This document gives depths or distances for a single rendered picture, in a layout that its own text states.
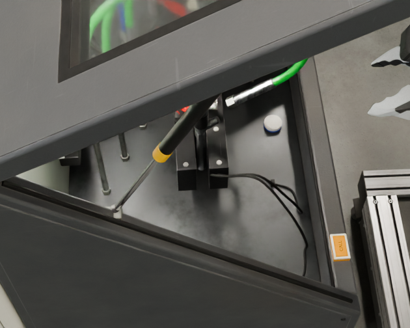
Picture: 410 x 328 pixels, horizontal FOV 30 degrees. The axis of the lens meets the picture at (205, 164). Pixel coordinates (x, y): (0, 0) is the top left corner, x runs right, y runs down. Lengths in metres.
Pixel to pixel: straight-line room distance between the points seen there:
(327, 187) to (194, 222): 0.28
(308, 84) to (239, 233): 0.35
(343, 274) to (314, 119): 0.34
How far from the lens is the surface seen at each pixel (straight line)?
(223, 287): 1.21
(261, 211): 1.60
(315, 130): 1.57
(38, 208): 0.98
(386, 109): 1.13
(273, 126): 1.69
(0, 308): 1.27
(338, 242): 1.43
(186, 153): 1.49
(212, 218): 1.58
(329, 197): 1.49
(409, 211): 2.38
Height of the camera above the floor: 2.23
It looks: 58 degrees down
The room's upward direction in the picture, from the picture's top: straight up
